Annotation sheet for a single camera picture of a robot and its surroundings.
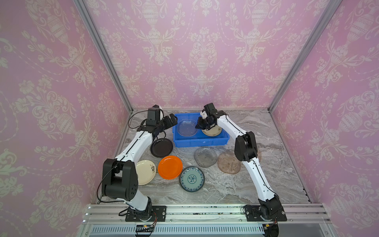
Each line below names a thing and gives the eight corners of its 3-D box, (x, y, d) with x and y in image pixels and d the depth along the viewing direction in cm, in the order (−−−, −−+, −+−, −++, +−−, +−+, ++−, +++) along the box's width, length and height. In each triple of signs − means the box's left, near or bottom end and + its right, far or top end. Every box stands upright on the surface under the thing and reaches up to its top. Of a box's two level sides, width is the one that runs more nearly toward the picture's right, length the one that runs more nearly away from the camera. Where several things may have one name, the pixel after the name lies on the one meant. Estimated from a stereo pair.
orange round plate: (157, 179, 87) (156, 178, 85) (160, 157, 96) (159, 155, 94) (182, 179, 87) (181, 178, 85) (183, 157, 96) (183, 155, 94)
